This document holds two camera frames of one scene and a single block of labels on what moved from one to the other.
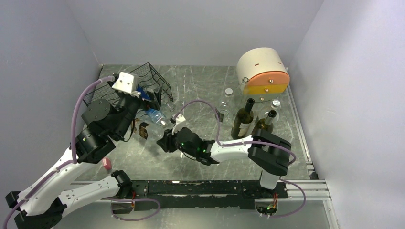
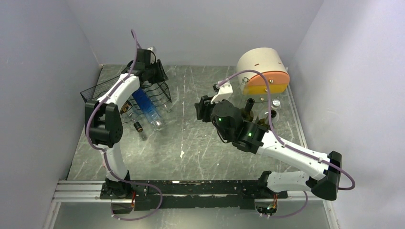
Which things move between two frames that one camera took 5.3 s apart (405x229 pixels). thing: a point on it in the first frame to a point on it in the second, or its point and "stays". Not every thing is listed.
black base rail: (207, 194) stays
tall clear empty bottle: (244, 82) stays
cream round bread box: (266, 72) stays
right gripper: (166, 142) to (203, 108)
